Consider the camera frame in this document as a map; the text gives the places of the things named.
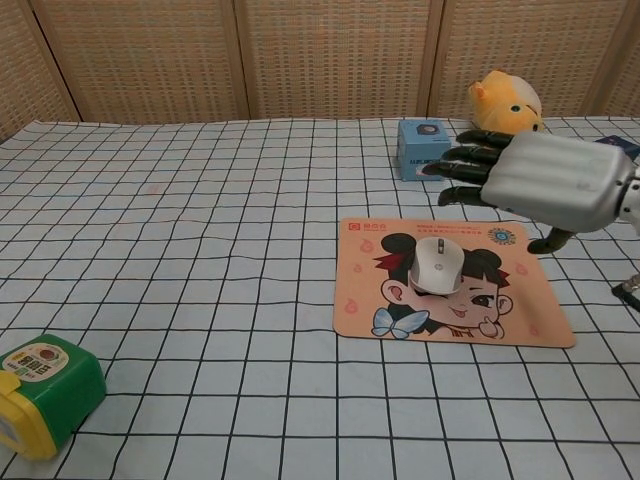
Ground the dark blue long box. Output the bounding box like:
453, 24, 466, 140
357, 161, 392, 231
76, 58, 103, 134
593, 133, 640, 162

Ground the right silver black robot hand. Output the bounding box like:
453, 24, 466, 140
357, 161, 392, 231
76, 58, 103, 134
424, 129, 633, 256

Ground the cartoon girl mouse pad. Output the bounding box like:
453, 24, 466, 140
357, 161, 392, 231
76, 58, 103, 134
332, 216, 578, 349

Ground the white wireless computer mouse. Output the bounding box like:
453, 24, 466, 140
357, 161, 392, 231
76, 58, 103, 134
409, 236, 464, 296

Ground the yellow plush toy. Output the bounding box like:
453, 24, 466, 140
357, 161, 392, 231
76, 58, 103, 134
467, 69, 546, 134

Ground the light blue small carton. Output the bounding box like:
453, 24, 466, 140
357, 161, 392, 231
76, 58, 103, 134
397, 118, 454, 183

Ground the woven rattan screen panel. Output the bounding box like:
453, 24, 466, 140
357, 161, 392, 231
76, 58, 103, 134
233, 0, 446, 121
428, 0, 640, 119
0, 0, 81, 142
32, 0, 251, 123

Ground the green tub with yellow lid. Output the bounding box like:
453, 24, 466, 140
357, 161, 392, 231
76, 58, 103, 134
0, 333, 108, 460

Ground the blue checked tablecloth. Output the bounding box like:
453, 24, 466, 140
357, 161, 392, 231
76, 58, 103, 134
0, 114, 640, 480

